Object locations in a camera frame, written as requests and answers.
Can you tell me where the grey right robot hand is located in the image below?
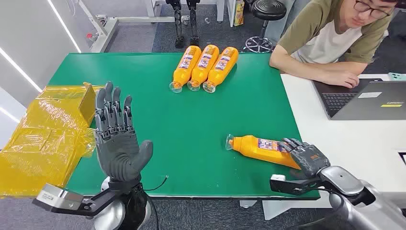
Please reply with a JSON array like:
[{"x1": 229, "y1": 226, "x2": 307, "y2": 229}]
[{"x1": 279, "y1": 138, "x2": 331, "y2": 178}]

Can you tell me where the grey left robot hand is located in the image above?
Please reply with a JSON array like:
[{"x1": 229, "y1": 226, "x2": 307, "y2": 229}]
[{"x1": 94, "y1": 81, "x2": 154, "y2": 184}]

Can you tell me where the orange bottle with clear cap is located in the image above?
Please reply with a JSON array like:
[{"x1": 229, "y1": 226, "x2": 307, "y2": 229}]
[
  {"x1": 225, "y1": 134, "x2": 301, "y2": 170},
  {"x1": 169, "y1": 45, "x2": 203, "y2": 94},
  {"x1": 187, "y1": 44, "x2": 220, "y2": 92},
  {"x1": 203, "y1": 46, "x2": 239, "y2": 94}
]

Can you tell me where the yellow plastic-wrapped cardboard box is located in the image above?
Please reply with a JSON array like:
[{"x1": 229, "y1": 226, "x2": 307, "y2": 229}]
[{"x1": 0, "y1": 82, "x2": 104, "y2": 199}]

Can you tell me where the grey laptop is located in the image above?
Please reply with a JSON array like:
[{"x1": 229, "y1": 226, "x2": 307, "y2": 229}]
[{"x1": 312, "y1": 78, "x2": 406, "y2": 121}]

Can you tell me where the person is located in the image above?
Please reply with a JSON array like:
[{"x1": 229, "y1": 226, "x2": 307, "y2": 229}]
[{"x1": 269, "y1": 0, "x2": 398, "y2": 89}]

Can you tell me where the black robot leg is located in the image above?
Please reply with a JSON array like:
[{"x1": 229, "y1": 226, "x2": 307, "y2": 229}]
[
  {"x1": 186, "y1": 0, "x2": 201, "y2": 46},
  {"x1": 165, "y1": 0, "x2": 186, "y2": 49}
]

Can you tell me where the black round stool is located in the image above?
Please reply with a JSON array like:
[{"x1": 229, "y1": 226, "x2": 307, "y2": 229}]
[{"x1": 243, "y1": 0, "x2": 288, "y2": 54}]

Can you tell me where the yellow carton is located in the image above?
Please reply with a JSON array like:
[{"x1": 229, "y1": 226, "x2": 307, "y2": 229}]
[{"x1": 233, "y1": 0, "x2": 245, "y2": 27}]

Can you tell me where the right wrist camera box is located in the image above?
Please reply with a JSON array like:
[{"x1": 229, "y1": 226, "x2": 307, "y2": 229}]
[{"x1": 270, "y1": 173, "x2": 322, "y2": 196}]

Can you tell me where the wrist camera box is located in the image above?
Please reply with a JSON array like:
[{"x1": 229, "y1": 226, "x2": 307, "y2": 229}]
[
  {"x1": 33, "y1": 183, "x2": 96, "y2": 218},
  {"x1": 270, "y1": 173, "x2": 322, "y2": 196}
]

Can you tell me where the thin black cable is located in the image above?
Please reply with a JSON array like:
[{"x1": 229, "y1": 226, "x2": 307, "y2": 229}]
[{"x1": 143, "y1": 175, "x2": 169, "y2": 192}]

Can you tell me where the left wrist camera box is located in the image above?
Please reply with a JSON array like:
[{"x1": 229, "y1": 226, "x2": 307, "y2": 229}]
[{"x1": 33, "y1": 183, "x2": 96, "y2": 218}]

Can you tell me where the white metal frame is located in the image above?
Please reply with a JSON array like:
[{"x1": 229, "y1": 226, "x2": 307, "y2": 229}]
[{"x1": 77, "y1": 0, "x2": 192, "y2": 53}]

